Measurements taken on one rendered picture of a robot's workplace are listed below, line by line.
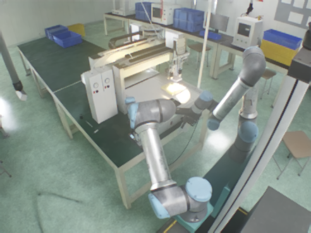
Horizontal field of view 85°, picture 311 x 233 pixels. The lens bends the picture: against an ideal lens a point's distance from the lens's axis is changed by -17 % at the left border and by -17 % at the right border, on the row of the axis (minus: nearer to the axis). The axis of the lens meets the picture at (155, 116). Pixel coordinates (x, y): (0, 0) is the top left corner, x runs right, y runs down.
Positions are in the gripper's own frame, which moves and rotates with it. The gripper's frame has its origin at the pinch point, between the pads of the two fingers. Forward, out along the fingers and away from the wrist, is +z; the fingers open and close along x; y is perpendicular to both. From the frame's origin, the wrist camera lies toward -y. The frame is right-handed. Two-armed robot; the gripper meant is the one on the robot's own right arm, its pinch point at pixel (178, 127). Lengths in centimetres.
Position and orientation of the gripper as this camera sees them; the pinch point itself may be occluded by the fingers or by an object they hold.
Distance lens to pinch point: 145.3
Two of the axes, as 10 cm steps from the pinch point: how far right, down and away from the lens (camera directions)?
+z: -3.9, 6.1, 6.9
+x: 2.4, -6.6, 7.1
